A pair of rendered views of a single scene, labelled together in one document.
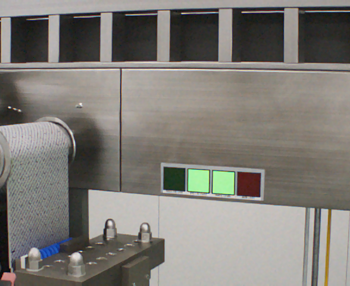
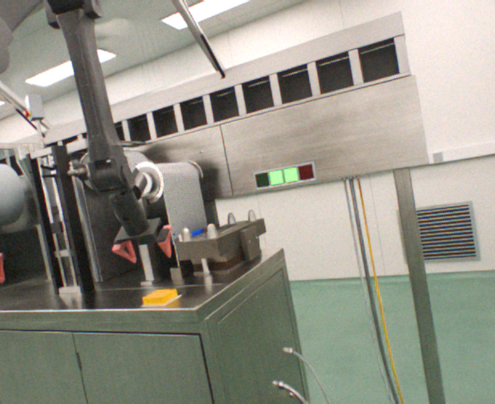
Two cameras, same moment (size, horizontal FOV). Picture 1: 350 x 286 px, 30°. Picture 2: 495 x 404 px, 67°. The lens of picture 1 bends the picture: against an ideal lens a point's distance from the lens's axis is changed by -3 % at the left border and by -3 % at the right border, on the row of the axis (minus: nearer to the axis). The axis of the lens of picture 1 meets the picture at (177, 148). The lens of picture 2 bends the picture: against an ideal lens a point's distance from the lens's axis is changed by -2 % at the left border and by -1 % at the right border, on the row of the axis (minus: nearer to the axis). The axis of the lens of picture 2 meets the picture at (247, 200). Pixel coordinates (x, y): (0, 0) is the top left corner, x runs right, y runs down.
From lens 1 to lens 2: 0.23 m
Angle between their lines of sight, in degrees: 4
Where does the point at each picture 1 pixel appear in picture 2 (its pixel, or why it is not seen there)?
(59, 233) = (200, 224)
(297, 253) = (348, 242)
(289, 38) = (313, 81)
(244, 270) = (319, 258)
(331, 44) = (338, 80)
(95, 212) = not seen: hidden behind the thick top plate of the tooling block
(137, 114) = (234, 148)
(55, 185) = (194, 195)
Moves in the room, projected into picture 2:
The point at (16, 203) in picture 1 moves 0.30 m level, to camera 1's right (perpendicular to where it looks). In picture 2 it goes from (171, 205) to (254, 190)
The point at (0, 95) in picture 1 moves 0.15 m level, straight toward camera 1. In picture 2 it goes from (154, 157) to (153, 154)
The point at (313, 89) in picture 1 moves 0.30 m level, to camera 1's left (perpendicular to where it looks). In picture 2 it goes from (333, 107) to (251, 122)
